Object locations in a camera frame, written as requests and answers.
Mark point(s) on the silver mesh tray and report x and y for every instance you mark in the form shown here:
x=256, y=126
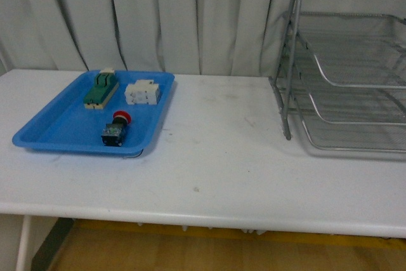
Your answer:
x=350, y=137

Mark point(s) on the red emergency stop button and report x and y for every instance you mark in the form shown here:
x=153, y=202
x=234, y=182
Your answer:
x=114, y=133

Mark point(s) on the silver mesh rack frame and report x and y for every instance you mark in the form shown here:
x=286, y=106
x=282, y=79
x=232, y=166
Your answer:
x=349, y=68

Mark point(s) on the white table leg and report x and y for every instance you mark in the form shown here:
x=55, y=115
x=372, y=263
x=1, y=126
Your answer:
x=24, y=256

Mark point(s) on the green knife switch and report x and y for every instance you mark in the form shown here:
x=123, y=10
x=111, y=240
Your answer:
x=105, y=84

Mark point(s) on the white circuit breaker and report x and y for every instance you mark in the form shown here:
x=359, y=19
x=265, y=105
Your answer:
x=143, y=91

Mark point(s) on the blue plastic tray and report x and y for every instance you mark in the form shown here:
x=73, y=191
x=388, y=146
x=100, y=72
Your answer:
x=65, y=125

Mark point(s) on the white curtain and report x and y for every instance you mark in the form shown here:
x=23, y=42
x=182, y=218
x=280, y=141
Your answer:
x=211, y=37

